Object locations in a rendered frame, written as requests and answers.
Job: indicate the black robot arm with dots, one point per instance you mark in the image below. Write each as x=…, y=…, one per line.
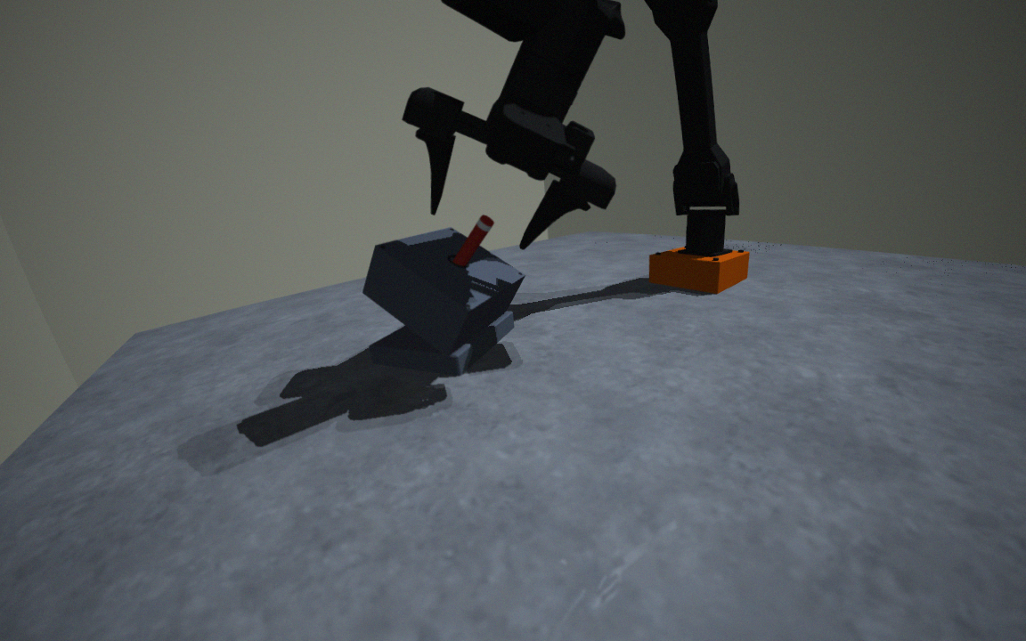
x=568, y=34

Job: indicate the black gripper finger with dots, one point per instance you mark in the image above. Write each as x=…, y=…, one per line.
x=440, y=153
x=554, y=204

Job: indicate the red cylindrical peg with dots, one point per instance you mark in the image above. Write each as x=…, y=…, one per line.
x=474, y=240

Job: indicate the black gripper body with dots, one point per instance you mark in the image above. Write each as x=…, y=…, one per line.
x=440, y=115

